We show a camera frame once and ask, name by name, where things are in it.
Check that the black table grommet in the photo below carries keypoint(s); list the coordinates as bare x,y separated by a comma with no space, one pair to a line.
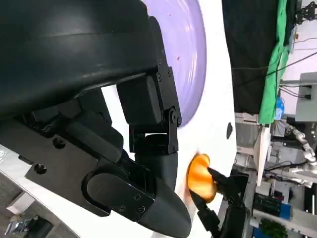
229,130

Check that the green cloth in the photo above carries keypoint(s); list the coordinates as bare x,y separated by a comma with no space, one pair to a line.
272,74

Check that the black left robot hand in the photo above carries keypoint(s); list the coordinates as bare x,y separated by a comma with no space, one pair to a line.
62,49

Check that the grey equipment box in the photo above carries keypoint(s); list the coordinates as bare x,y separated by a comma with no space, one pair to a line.
309,99

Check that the black cloth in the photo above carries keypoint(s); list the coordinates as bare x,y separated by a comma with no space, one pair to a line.
247,49

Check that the lilac plate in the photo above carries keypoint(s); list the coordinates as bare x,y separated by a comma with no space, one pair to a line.
183,49

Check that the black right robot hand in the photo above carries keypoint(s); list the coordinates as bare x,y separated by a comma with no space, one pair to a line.
232,193

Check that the orange and white bread roll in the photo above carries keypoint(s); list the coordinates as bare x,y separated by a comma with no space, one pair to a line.
198,176

